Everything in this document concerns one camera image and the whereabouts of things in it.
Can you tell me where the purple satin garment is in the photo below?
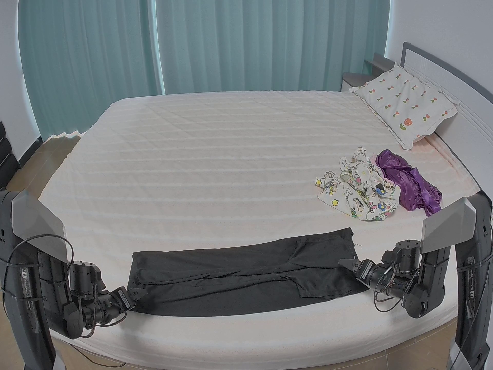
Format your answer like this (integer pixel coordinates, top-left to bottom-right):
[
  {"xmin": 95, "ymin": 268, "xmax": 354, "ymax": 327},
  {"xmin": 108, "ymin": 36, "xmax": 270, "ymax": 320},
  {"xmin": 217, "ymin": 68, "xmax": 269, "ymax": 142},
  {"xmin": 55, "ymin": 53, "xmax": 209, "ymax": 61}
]
[{"xmin": 375, "ymin": 149, "xmax": 443, "ymax": 216}]

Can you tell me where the blue-green curtain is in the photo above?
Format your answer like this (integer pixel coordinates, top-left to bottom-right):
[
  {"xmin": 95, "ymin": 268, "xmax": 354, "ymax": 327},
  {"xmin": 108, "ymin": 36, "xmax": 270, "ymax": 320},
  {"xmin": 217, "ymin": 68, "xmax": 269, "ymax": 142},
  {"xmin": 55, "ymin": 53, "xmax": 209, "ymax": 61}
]
[
  {"xmin": 154, "ymin": 0, "xmax": 391, "ymax": 93},
  {"xmin": 17, "ymin": 0, "xmax": 164, "ymax": 140}
]

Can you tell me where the bed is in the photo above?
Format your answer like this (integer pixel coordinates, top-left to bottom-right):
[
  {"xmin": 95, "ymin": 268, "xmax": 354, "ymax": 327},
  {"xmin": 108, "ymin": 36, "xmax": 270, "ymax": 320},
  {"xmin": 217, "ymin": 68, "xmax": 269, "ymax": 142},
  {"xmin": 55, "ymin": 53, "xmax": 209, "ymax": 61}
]
[{"xmin": 38, "ymin": 42, "xmax": 493, "ymax": 370}]

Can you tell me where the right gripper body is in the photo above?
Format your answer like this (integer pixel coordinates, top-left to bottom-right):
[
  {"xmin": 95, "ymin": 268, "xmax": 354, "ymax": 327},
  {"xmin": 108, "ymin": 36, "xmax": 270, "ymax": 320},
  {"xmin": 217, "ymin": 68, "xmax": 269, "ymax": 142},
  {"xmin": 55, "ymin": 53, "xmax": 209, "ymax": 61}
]
[{"xmin": 355, "ymin": 260, "xmax": 386, "ymax": 290}]

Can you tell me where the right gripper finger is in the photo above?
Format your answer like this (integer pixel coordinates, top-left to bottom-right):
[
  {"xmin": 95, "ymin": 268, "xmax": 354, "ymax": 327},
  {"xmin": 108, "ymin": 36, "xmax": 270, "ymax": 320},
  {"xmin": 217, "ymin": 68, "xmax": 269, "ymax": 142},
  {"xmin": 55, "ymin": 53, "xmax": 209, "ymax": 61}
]
[{"xmin": 338, "ymin": 258, "xmax": 362, "ymax": 275}]

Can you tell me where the white printed pillow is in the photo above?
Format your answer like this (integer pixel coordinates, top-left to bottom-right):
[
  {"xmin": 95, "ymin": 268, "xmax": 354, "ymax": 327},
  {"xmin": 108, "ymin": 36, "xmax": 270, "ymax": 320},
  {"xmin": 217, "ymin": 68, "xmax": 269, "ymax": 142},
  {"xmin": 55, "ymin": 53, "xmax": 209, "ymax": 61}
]
[{"xmin": 348, "ymin": 62, "xmax": 459, "ymax": 150}]

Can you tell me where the grey bedside table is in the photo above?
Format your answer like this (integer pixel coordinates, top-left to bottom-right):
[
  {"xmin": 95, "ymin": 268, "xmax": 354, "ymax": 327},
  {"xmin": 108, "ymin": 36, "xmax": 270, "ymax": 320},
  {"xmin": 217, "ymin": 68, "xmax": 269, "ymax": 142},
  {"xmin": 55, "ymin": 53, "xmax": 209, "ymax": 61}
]
[{"xmin": 342, "ymin": 52, "xmax": 397, "ymax": 91}]

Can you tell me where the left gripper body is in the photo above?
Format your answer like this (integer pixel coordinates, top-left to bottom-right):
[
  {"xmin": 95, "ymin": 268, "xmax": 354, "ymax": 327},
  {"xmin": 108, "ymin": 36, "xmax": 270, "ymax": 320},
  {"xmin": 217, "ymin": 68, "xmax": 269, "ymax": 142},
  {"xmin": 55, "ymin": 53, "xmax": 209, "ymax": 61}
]
[{"xmin": 103, "ymin": 288, "xmax": 135, "ymax": 318}]

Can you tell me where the black T-shirt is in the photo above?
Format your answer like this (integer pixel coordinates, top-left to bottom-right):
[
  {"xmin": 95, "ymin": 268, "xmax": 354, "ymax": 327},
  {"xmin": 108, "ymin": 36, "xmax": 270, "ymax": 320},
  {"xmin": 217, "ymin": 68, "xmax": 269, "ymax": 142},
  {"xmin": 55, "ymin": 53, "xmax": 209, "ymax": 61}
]
[{"xmin": 126, "ymin": 227, "xmax": 370, "ymax": 318}]

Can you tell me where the black cable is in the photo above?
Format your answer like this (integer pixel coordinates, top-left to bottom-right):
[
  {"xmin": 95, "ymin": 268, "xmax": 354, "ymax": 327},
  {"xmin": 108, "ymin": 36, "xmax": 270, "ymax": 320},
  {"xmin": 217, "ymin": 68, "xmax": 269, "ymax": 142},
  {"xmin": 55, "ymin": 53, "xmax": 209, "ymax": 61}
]
[
  {"xmin": 5, "ymin": 234, "xmax": 74, "ymax": 280},
  {"xmin": 374, "ymin": 284, "xmax": 404, "ymax": 312},
  {"xmin": 83, "ymin": 310, "xmax": 128, "ymax": 339},
  {"xmin": 71, "ymin": 343, "xmax": 128, "ymax": 366}
]

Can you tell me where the white printed pyjama garment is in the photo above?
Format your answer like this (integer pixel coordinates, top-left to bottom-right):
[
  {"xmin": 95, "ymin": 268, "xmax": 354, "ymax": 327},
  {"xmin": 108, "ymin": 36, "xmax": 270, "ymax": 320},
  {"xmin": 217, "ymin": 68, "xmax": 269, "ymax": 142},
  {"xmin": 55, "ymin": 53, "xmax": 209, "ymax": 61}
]
[{"xmin": 315, "ymin": 147, "xmax": 401, "ymax": 221}]

